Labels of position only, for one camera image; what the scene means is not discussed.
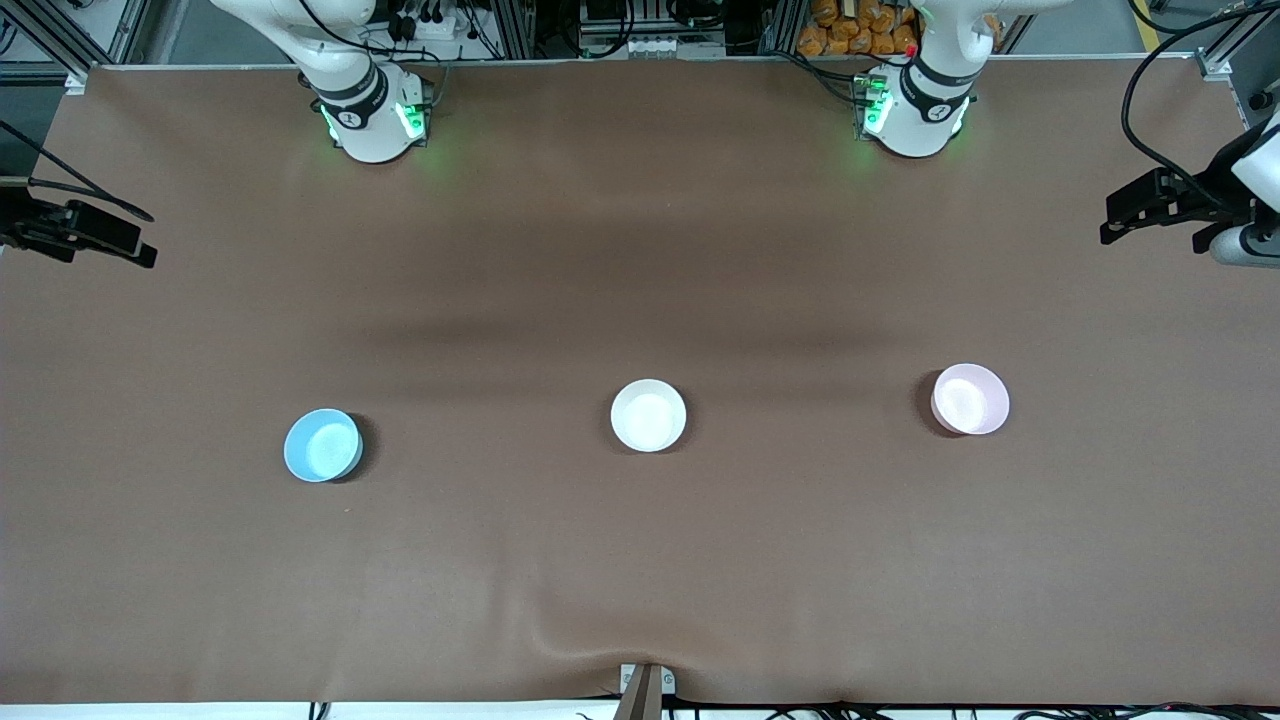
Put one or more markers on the aluminium frame post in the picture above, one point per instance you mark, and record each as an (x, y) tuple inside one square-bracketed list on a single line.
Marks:
[(70, 35), (1240, 50)]

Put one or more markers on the bag of orange items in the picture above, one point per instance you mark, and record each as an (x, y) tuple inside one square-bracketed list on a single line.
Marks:
[(860, 28)]

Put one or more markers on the white bowl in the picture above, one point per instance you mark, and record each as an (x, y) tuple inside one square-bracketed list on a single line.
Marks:
[(648, 415)]

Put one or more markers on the brown table mat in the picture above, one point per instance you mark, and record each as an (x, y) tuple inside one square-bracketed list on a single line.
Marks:
[(640, 560)]

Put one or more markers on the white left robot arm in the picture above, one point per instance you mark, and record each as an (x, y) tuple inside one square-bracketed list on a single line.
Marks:
[(925, 100)]

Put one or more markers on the blue bowl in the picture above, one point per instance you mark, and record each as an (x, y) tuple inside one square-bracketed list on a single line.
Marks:
[(320, 446)]

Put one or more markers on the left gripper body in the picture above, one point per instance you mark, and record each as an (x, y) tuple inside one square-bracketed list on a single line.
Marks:
[(1208, 201)]

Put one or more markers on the pink bowl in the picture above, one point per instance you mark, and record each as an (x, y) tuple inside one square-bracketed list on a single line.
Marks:
[(970, 400)]

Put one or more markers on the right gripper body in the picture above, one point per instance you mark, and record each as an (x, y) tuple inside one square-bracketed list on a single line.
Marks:
[(22, 221)]

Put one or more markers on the white power strip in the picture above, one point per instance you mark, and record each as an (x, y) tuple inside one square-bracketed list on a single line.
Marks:
[(425, 25)]

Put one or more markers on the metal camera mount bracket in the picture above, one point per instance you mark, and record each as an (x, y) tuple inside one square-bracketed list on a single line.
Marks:
[(645, 690)]

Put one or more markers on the white connector block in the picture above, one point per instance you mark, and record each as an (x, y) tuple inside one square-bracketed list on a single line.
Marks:
[(660, 47)]

